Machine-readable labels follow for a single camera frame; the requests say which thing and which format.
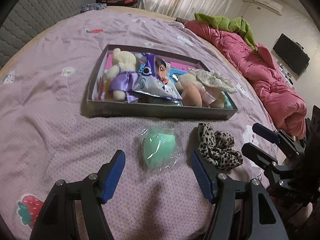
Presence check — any leopard print scrunchie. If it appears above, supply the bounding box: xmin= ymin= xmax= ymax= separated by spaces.
xmin=197 ymin=123 xmax=244 ymax=171

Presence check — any pink red quilt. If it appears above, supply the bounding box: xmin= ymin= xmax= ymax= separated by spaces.
xmin=184 ymin=20 xmax=307 ymax=139

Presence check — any grey quilted headboard cover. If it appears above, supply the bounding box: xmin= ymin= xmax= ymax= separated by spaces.
xmin=1 ymin=0 xmax=95 ymax=67

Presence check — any green tissue pack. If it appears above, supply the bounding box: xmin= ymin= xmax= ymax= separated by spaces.
xmin=221 ymin=92 xmax=237 ymax=109

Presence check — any green sponge in plastic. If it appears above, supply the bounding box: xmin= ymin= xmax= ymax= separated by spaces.
xmin=139 ymin=124 xmax=183 ymax=176

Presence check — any dark shallow tray box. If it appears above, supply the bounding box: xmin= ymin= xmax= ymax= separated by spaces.
xmin=83 ymin=44 xmax=238 ymax=120

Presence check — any white purple printed bag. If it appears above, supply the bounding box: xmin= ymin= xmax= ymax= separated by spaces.
xmin=132 ymin=53 xmax=182 ymax=101

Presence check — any cream teddy purple dress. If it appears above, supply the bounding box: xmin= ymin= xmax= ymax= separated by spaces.
xmin=105 ymin=48 xmax=140 ymax=103

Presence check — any purple bedsheet with prints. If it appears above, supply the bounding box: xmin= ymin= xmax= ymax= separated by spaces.
xmin=1 ymin=10 xmax=274 ymax=239

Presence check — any black wall television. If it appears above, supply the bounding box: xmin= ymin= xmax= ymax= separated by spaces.
xmin=273 ymin=34 xmax=310 ymax=76

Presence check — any yellow white wipes packet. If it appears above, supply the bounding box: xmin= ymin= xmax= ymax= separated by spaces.
xmin=92 ymin=70 xmax=106 ymax=101

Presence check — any white air conditioner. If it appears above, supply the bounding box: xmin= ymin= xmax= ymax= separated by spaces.
xmin=254 ymin=0 xmax=283 ymax=15

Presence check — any beige plush doll floral dress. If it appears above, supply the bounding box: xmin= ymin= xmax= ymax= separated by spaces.
xmin=175 ymin=69 xmax=236 ymax=109

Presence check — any green blanket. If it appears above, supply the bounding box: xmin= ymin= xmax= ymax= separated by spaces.
xmin=194 ymin=12 xmax=257 ymax=51

